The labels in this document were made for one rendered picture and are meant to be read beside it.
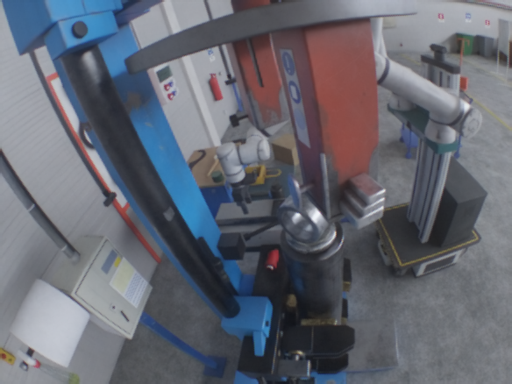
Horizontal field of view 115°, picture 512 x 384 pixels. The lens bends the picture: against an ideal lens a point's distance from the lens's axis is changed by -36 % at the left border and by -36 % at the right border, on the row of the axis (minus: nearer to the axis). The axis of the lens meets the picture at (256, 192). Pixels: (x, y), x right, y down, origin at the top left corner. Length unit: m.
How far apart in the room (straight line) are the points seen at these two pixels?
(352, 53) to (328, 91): 0.06
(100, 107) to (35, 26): 0.21
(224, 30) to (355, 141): 0.24
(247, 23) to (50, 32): 0.32
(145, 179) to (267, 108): 0.38
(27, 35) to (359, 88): 0.53
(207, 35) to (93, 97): 0.32
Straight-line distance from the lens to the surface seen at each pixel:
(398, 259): 2.22
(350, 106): 0.36
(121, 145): 0.56
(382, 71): 1.00
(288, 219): 0.79
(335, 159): 0.38
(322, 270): 0.83
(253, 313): 1.06
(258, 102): 0.71
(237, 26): 0.27
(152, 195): 0.61
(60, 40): 0.45
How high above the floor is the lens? 2.11
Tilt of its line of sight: 37 degrees down
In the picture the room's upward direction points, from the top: 18 degrees counter-clockwise
